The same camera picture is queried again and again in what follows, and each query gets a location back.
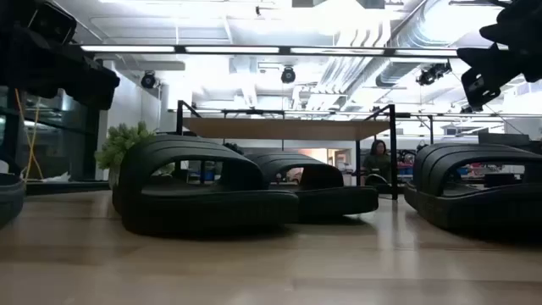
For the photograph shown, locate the black rubber slide sandal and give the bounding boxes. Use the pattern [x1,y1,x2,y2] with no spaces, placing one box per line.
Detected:
[0,172,26,230]
[244,152,379,221]
[404,142,542,232]
[112,134,300,236]

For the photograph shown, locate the green succulent in patterned pot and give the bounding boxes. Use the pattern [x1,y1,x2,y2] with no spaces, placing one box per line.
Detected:
[93,121,158,190]

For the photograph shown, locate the white crumpled paper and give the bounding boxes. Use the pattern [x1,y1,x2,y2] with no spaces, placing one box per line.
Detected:
[41,171,72,184]

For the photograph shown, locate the person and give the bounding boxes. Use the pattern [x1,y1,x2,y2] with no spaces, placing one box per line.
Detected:
[362,139,393,184]

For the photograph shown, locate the long ceiling light bar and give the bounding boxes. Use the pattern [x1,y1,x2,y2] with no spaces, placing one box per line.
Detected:
[79,43,461,58]

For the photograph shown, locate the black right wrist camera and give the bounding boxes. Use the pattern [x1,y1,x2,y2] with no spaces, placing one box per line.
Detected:
[479,0,542,47]

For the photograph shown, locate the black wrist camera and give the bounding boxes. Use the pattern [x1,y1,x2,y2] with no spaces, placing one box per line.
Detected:
[25,2,79,46]
[479,0,542,47]

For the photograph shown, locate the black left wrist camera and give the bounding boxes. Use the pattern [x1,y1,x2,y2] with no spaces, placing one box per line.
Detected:
[25,2,79,46]

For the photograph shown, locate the yellow cable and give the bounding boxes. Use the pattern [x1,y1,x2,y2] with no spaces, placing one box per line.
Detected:
[14,87,45,181]

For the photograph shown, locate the silver ceiling air duct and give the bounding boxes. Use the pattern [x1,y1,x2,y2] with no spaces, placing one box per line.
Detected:
[374,0,458,88]

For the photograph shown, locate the wooden shelf black metal frame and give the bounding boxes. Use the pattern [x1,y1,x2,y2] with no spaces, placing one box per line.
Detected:
[175,99,399,200]

